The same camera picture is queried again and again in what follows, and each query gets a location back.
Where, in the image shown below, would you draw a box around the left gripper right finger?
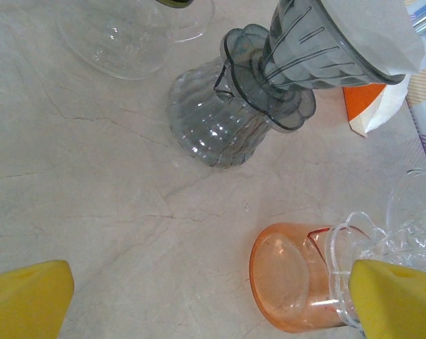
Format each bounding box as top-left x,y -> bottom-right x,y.
350,258 -> 426,339

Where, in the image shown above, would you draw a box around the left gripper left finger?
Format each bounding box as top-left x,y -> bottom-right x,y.
0,259 -> 76,339

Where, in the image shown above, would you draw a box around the clear plastic dripper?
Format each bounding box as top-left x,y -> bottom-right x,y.
323,168 -> 426,330

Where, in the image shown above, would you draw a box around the grey glass carafe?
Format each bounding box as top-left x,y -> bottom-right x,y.
165,55 -> 271,171

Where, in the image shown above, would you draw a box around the grey glass pitcher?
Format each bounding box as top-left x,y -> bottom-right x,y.
219,0 -> 415,132

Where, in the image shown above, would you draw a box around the white paper coffee filter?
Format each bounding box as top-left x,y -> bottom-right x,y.
319,0 -> 426,76
365,73 -> 412,136

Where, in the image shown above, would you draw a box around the clear glass carafe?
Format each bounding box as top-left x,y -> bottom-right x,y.
56,0 -> 216,81

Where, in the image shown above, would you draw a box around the olive green plastic dripper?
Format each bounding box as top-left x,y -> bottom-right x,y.
155,0 -> 193,8

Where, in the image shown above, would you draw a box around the orange white filter box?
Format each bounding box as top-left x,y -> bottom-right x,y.
342,83 -> 389,138

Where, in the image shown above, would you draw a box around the orange glass carafe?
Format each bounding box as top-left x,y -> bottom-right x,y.
249,221 -> 362,333

